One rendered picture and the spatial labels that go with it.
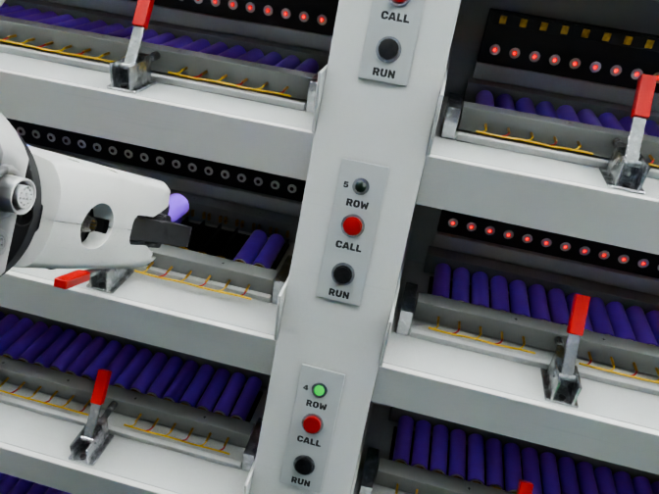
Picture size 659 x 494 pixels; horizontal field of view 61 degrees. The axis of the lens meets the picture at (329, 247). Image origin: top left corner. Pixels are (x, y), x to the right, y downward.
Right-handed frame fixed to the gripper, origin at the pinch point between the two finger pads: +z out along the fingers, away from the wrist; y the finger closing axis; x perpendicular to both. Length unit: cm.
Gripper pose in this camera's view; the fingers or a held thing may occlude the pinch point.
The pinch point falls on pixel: (130, 219)
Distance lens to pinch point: 40.0
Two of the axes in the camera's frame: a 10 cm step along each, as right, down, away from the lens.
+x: -2.2, 9.8, 0.2
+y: -9.7, -2.2, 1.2
